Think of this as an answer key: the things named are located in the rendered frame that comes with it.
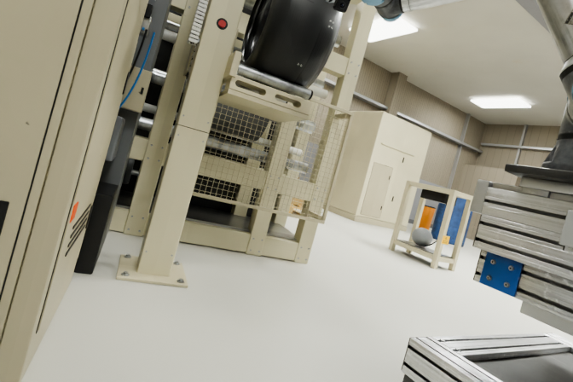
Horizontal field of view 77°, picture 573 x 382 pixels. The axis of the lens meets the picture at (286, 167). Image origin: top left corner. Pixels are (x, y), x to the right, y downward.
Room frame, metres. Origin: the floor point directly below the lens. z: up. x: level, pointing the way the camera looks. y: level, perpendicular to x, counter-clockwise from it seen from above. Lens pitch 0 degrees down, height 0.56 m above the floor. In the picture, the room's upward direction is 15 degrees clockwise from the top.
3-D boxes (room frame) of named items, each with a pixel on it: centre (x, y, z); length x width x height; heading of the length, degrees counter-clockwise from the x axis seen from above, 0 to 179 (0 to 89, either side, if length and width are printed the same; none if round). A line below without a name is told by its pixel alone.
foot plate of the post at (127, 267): (1.51, 0.43, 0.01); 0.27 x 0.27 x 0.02; 22
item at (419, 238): (3.87, -1.65, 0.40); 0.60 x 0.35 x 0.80; 32
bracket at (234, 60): (1.56, 0.36, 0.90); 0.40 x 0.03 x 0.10; 22
